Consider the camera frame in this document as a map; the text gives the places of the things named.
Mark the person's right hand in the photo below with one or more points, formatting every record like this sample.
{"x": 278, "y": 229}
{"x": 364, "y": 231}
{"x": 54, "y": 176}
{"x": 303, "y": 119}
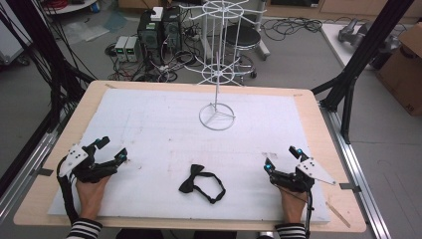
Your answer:
{"x": 293, "y": 207}

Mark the small white box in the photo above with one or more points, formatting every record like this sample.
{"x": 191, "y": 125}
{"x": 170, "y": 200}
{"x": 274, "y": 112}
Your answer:
{"x": 157, "y": 14}

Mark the grey machine on platform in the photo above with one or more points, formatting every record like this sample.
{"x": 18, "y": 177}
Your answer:
{"x": 361, "y": 33}

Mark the person's left hand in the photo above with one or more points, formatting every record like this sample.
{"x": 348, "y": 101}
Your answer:
{"x": 91, "y": 197}

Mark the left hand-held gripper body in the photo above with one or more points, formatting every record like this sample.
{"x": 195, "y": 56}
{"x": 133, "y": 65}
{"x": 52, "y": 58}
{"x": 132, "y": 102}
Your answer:
{"x": 75, "y": 158}

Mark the black round stool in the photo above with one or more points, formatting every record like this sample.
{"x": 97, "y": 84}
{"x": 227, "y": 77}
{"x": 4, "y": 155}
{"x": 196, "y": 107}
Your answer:
{"x": 244, "y": 37}

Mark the brown cardboard box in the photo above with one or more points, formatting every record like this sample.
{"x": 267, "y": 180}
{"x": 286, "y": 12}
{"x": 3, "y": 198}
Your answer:
{"x": 403, "y": 73}

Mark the aluminium rail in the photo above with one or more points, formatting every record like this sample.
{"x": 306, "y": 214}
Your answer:
{"x": 23, "y": 179}
{"x": 358, "y": 179}

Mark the white foam mat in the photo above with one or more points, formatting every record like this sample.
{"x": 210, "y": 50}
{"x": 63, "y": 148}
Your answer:
{"x": 166, "y": 139}

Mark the round white table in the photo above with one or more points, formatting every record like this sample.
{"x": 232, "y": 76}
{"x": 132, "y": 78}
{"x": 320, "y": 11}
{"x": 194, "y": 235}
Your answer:
{"x": 71, "y": 5}

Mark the grey power supply unit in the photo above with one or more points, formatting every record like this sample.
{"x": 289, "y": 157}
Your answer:
{"x": 120, "y": 48}
{"x": 132, "y": 49}

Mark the black metal frame stand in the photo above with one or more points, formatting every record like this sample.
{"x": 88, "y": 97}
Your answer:
{"x": 358, "y": 63}
{"x": 36, "y": 49}

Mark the black computer tower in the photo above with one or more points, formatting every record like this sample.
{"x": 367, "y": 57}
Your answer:
{"x": 150, "y": 36}
{"x": 172, "y": 33}

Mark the black bow tie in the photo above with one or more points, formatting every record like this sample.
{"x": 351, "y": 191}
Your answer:
{"x": 189, "y": 183}

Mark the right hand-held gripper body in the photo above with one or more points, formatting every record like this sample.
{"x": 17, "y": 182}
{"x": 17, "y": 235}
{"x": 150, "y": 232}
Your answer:
{"x": 312, "y": 170}

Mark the thin wooden stick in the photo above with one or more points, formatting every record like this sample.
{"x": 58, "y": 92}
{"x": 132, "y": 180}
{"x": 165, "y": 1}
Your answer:
{"x": 337, "y": 214}

